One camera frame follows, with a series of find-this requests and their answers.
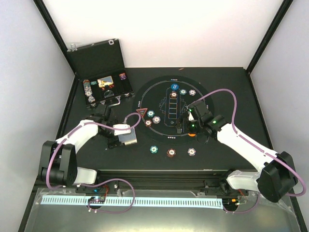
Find blue backed card deck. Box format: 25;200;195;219
118;129;137;145

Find blue white chips small blind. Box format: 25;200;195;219
189;89;196;96

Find orange poker chip stack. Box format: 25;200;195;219
167;148;176;158

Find blue green fifty chips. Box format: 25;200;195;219
179;89;187;95

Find orange chips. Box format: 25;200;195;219
169;92;177;99
145;120;153;127

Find green poker chip stack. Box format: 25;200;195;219
150;145;158;154

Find red triangular dealer button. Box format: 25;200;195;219
136;108;148;118

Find blue small blind button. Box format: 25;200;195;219
170;83;179;91

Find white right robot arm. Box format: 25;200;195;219
176;115;302;203

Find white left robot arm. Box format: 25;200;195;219
38;106;131;193

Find blue white poker chip stack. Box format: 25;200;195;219
187;148;196;156

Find round black poker mat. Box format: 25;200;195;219
132;75;208;145

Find chip row in case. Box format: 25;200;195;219
83;79;96;106

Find card box in case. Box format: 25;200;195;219
97;75;114;88

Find purple chips in case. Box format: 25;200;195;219
119;73;127;80

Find black aluminium poker case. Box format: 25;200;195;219
67;38;134;107

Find white slotted cable duct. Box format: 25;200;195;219
41;195;223;209

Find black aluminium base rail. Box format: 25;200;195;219
91;170;249;198

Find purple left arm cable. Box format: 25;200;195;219
45;113;141;214

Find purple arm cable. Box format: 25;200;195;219
45;113;141;214
187;88;307;215

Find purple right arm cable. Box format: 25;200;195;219
187;88;307;215

